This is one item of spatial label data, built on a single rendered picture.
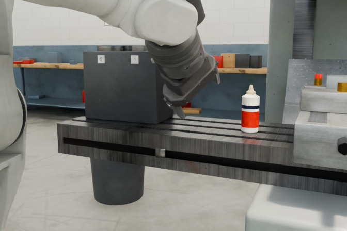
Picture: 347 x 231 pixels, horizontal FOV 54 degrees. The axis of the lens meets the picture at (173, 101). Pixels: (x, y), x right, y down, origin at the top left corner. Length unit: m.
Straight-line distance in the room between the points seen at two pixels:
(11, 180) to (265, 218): 0.44
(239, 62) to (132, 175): 2.54
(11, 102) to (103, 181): 1.99
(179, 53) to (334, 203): 0.38
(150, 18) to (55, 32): 6.31
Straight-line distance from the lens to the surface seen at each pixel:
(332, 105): 0.71
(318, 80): 0.83
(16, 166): 0.68
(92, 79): 0.94
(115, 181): 2.52
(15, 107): 0.61
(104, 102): 0.93
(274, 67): 1.17
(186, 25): 0.48
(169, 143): 0.76
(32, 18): 7.12
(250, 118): 0.79
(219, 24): 5.19
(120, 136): 0.82
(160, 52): 0.53
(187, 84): 0.61
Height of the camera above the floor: 1.12
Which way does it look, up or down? 9 degrees down
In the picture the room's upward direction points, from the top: straight up
